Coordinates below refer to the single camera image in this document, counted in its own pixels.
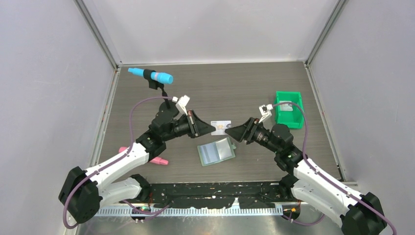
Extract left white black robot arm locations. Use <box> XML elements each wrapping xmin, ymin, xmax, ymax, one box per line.
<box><xmin>58</xmin><ymin>110</ymin><xmax>215</xmax><ymax>229</ymax></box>

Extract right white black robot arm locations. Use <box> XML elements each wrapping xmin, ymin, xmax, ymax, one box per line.
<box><xmin>225</xmin><ymin>117</ymin><xmax>387</xmax><ymax>235</ymax></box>

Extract mint green card holder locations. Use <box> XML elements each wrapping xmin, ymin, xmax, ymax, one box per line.
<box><xmin>197</xmin><ymin>137</ymin><xmax>236</xmax><ymax>166</ymax></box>

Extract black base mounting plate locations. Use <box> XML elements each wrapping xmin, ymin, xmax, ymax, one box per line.
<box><xmin>118</xmin><ymin>181</ymin><xmax>312</xmax><ymax>210</ymax></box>

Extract blue toy microphone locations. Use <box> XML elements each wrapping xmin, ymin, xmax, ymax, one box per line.
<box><xmin>128</xmin><ymin>68</ymin><xmax>174</xmax><ymax>84</ymax></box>

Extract aluminium frame rail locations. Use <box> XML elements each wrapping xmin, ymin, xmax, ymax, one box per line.
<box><xmin>94</xmin><ymin>200</ymin><xmax>288</xmax><ymax>216</ymax></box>

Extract pink marker pen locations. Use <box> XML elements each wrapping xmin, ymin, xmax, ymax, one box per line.
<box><xmin>118</xmin><ymin>146</ymin><xmax>169</xmax><ymax>165</ymax></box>

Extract green plastic bin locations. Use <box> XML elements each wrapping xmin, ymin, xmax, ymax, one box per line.
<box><xmin>274</xmin><ymin>91</ymin><xmax>304</xmax><ymax>129</ymax></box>

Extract silver VIP credit card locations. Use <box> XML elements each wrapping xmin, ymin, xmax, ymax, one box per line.
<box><xmin>210</xmin><ymin>120</ymin><xmax>232</xmax><ymax>136</ymax></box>

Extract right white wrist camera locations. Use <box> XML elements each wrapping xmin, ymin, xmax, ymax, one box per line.
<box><xmin>258</xmin><ymin>104</ymin><xmax>274</xmax><ymax>123</ymax></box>

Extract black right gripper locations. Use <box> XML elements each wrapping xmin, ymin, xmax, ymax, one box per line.
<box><xmin>225</xmin><ymin>117</ymin><xmax>281</xmax><ymax>154</ymax></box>

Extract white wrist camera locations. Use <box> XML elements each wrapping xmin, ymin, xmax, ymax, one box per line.
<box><xmin>172</xmin><ymin>95</ymin><xmax>190</xmax><ymax>116</ymax></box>
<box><xmin>258</xmin><ymin>104</ymin><xmax>274</xmax><ymax>123</ymax></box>

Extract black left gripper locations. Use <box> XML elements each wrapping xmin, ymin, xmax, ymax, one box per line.
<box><xmin>162</xmin><ymin>110</ymin><xmax>215</xmax><ymax>142</ymax></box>

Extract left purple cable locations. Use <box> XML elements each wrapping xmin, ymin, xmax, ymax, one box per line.
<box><xmin>62</xmin><ymin>95</ymin><xmax>178</xmax><ymax>230</ymax></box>

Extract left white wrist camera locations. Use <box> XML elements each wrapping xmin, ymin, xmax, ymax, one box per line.
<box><xmin>172</xmin><ymin>95</ymin><xmax>190</xmax><ymax>116</ymax></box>

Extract black microphone stand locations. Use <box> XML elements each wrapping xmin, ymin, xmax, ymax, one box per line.
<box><xmin>147</xmin><ymin>80</ymin><xmax>179</xmax><ymax>117</ymax></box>

